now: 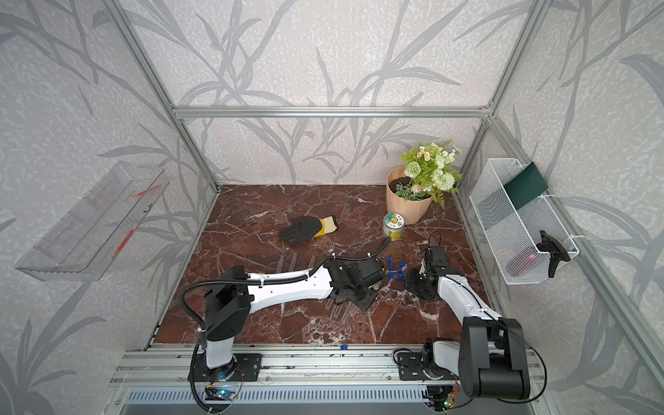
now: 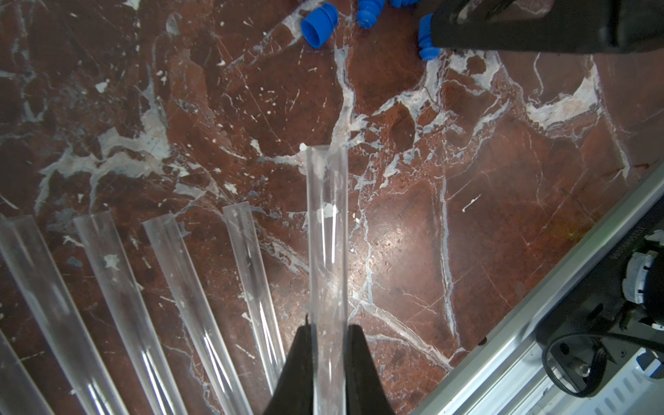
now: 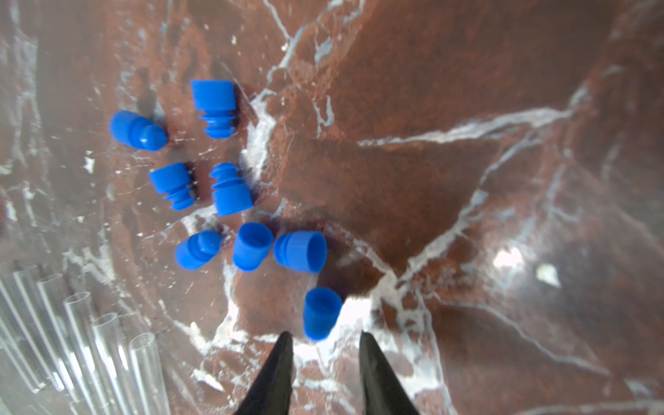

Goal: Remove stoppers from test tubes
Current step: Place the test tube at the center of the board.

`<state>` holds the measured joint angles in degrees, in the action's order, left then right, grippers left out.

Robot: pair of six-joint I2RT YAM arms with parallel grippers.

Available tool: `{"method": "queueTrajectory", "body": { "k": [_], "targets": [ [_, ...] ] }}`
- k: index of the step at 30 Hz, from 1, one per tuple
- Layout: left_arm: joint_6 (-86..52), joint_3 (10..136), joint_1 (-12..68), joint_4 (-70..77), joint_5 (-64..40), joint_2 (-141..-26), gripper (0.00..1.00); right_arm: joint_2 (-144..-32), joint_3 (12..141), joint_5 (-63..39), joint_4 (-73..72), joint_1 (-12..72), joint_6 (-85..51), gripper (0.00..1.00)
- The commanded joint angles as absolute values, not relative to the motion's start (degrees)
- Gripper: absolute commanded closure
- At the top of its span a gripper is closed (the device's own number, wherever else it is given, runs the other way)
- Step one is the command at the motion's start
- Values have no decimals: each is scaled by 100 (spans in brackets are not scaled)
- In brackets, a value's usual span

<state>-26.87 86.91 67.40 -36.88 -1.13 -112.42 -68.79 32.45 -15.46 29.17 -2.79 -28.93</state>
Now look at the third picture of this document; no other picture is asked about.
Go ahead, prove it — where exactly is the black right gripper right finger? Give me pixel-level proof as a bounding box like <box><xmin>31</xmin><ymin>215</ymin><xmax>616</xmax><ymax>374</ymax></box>
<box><xmin>359</xmin><ymin>332</ymin><xmax>418</xmax><ymax>415</ymax></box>

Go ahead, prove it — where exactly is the test tube blue stopper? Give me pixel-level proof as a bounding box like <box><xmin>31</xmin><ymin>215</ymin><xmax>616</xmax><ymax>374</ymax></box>
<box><xmin>12</xmin><ymin>265</ymin><xmax>81</xmax><ymax>403</ymax></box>
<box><xmin>93</xmin><ymin>312</ymin><xmax>139</xmax><ymax>414</ymax></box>
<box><xmin>1</xmin><ymin>275</ymin><xmax>48</xmax><ymax>394</ymax></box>
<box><xmin>37</xmin><ymin>274</ymin><xmax>100</xmax><ymax>414</ymax></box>
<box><xmin>63</xmin><ymin>292</ymin><xmax>113</xmax><ymax>414</ymax></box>
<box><xmin>129</xmin><ymin>332</ymin><xmax>170</xmax><ymax>414</ymax></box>

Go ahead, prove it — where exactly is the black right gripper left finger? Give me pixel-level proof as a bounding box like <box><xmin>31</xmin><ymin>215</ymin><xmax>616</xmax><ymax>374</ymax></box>
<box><xmin>235</xmin><ymin>331</ymin><xmax>294</xmax><ymax>415</ymax></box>

